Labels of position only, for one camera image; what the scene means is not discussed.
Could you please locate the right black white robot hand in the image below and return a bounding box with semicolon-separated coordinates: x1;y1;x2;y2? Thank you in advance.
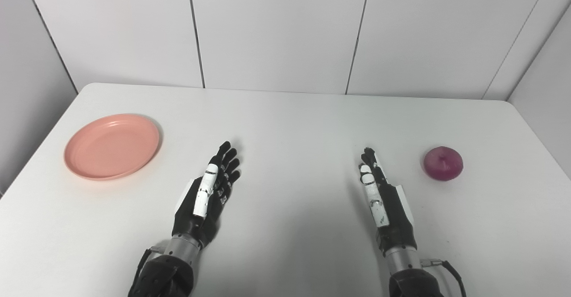
358;147;418;257

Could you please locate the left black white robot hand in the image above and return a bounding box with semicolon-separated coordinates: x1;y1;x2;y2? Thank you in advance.
172;141;241;249

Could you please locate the purple red onion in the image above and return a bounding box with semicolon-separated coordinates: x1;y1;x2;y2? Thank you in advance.
422;146;464;182

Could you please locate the pink round plate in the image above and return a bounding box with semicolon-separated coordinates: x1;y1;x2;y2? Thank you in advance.
63;113;161;182

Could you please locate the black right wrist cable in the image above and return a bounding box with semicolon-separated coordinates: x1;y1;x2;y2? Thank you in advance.
422;258;467;297

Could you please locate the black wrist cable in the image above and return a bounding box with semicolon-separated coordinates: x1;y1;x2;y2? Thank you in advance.
133;245;166;291
422;258;467;297

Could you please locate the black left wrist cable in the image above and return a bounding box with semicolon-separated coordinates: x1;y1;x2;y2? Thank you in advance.
133;245;166;291

